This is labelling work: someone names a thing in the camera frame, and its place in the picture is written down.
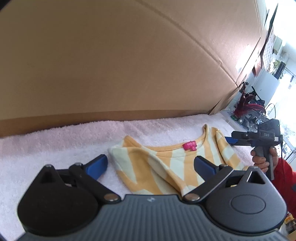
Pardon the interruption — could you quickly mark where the red fleece right forearm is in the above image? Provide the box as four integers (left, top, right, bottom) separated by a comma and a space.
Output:
272, 158, 296, 218

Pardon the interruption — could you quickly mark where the person right hand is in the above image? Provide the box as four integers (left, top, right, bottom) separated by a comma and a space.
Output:
250, 147, 278, 173

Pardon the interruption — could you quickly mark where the orange white striped shirt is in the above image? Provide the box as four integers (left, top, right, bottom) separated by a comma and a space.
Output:
108, 125, 247, 196

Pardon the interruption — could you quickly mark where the red black feather decoration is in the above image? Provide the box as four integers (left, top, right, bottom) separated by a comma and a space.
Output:
233, 82, 266, 118

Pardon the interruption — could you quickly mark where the right cardboard box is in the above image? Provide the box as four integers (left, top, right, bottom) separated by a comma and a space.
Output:
208, 1, 278, 115

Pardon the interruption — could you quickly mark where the pink fleece towel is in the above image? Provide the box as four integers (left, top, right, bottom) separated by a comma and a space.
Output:
1, 112, 241, 240

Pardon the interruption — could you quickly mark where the large cardboard box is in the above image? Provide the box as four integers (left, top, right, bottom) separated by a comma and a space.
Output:
1, 1, 260, 137

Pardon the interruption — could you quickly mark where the white side table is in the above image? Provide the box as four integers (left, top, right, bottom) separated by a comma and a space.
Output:
220, 109, 268, 132

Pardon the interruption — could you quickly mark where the white shelf unit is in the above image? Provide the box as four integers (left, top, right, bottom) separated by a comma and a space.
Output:
253, 70, 280, 107

